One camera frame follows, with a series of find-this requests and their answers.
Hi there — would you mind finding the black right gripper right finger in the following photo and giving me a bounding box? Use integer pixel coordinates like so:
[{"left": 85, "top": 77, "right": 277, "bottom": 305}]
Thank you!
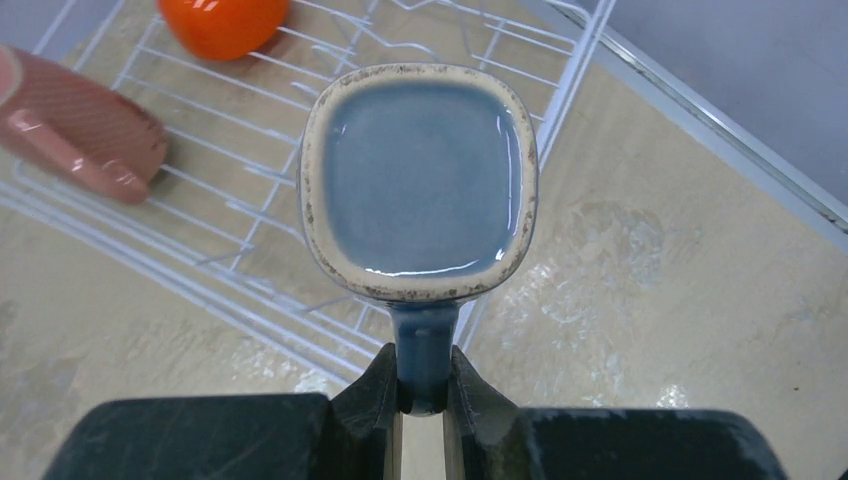
[{"left": 443, "top": 348, "right": 785, "bottom": 479}]

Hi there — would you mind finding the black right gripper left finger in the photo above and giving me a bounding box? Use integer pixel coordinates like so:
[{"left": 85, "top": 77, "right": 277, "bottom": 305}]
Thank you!
[{"left": 44, "top": 343, "right": 402, "bottom": 479}]

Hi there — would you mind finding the grey coffee mug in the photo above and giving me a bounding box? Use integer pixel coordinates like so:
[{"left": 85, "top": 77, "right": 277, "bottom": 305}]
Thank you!
[{"left": 297, "top": 62, "right": 539, "bottom": 416}]

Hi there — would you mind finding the orange cup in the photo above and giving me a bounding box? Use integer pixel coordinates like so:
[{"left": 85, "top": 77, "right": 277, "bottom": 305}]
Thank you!
[{"left": 157, "top": 0, "right": 291, "bottom": 61}]

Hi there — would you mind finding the pink floral mug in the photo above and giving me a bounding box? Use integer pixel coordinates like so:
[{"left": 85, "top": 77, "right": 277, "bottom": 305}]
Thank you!
[{"left": 1, "top": 45, "right": 168, "bottom": 205}]

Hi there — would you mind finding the white wire dish rack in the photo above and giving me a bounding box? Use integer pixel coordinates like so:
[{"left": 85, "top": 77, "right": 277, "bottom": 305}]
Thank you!
[{"left": 1, "top": 1, "right": 614, "bottom": 385}]

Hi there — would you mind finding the aluminium frame rail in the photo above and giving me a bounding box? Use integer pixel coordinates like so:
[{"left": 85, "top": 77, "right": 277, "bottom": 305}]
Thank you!
[{"left": 519, "top": 0, "right": 848, "bottom": 256}]

